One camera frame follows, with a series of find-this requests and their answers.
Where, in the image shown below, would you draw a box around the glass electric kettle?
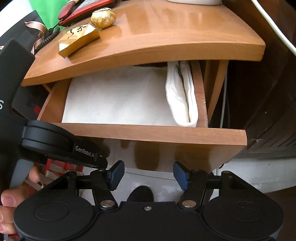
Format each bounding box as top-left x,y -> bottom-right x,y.
168,0 -> 222,6

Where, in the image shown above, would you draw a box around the green bag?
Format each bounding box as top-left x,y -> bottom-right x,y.
29,0 -> 68,29

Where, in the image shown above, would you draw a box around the wooden drawer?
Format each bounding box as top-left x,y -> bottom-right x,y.
38,61 -> 247,172

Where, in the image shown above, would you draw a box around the left black shoe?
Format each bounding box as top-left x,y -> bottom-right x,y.
127,185 -> 154,202

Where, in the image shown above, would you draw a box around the gold foil ball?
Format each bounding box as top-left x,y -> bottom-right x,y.
90,8 -> 116,29

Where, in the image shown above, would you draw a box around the wooden nightstand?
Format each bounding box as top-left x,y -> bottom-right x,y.
21,0 -> 266,121

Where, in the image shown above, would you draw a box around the dark wooden cabinet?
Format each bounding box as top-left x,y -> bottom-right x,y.
209,1 -> 295,158

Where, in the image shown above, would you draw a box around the white power cable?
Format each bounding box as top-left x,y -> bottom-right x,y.
250,0 -> 296,57

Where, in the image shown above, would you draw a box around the person's left hand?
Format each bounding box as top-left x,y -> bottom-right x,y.
0,165 -> 40,241

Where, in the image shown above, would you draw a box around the rolled white cloth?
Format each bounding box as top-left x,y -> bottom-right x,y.
165,61 -> 199,127

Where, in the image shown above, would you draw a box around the black coiled phone cord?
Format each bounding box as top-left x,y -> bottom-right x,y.
33,24 -> 61,55

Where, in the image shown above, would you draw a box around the gold foil tea packet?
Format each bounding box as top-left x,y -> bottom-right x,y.
58,24 -> 100,58

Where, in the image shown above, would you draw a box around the white folded towel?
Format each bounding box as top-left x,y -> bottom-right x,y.
62,66 -> 176,126

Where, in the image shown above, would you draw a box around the red gift bags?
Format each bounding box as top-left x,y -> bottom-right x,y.
24,159 -> 84,196

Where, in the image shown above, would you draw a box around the red telephone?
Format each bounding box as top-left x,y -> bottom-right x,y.
58,0 -> 117,27

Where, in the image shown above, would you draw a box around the black paper gift bag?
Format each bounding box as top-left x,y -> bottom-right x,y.
1,10 -> 49,120

